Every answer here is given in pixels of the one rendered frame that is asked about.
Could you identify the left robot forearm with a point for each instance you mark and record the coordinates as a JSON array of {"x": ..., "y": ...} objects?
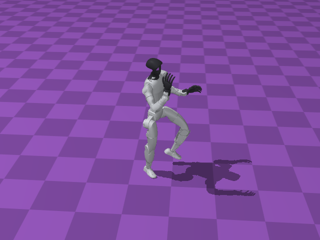
[{"x": 177, "y": 91}]

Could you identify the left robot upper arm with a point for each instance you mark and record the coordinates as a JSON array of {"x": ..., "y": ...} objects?
[{"x": 164, "y": 72}]

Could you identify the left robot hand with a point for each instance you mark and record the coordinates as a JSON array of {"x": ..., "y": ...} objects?
[{"x": 192, "y": 89}]

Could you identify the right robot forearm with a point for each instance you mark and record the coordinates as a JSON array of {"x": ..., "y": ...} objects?
[{"x": 161, "y": 102}]

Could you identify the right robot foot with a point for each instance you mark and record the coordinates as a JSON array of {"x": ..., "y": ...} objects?
[{"x": 149, "y": 172}]

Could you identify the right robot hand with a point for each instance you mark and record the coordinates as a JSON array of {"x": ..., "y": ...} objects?
[{"x": 167, "y": 83}]

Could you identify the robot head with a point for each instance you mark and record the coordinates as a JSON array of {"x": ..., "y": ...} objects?
[{"x": 154, "y": 63}]

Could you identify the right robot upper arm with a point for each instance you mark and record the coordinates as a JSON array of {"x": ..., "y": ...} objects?
[{"x": 147, "y": 91}]

